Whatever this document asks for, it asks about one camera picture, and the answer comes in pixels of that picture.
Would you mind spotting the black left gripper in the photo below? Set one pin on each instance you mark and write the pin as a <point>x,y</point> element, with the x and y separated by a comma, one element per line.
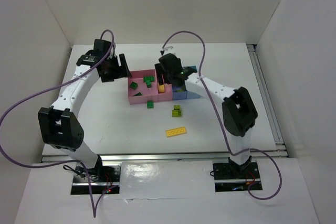
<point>113,67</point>

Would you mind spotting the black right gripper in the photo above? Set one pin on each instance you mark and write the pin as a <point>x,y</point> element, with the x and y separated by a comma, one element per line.
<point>163,73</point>

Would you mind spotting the yellow short lego brick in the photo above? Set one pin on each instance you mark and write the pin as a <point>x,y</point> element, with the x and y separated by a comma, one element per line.
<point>161,88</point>

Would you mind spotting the dark green long lego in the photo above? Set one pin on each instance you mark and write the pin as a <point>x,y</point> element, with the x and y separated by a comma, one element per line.
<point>148,78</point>

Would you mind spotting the small dark green lego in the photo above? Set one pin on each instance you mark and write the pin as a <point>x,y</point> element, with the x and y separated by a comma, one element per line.
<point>133,85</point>

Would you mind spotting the dark green square lego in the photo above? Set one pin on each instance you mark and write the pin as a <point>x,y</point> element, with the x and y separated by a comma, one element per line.
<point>150,105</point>

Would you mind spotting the yellow long lego plate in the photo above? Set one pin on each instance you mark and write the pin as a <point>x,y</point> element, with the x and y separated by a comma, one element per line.
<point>176,132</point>

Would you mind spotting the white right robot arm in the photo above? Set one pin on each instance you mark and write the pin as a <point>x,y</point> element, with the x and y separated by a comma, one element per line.
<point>238,110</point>

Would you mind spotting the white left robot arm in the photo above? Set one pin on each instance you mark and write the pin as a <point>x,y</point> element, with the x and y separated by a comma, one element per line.
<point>58,123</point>

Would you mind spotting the small pink bin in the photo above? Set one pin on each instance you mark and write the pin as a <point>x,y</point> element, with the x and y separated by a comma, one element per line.
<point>167,95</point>

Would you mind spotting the dark blue bin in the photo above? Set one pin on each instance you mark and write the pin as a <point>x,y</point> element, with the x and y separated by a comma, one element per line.
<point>178,95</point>

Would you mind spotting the large pink bin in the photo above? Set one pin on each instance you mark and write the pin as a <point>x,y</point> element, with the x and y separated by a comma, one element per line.
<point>148,94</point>

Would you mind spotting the light blue bin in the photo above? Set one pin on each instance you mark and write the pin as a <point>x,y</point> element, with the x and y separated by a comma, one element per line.
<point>191,95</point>

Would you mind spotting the lime stacked lego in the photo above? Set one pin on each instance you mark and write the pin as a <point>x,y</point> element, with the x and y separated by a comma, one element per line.
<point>177,111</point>

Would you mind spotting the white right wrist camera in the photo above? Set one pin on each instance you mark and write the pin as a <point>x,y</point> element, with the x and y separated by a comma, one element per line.
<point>167,50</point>

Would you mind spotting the aluminium front rail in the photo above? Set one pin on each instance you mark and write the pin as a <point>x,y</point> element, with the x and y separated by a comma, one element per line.
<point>163,156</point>

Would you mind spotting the aluminium rail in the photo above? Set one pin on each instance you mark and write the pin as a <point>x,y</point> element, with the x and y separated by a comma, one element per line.
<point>163,156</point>
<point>275,129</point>

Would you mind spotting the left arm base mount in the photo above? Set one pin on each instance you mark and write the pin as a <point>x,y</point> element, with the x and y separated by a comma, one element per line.
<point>108,181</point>

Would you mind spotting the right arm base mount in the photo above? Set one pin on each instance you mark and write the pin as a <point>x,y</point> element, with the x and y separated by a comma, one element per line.
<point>228,179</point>

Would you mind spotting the aluminium right rail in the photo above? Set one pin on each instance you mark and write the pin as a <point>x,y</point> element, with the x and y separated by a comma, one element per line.
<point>275,129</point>

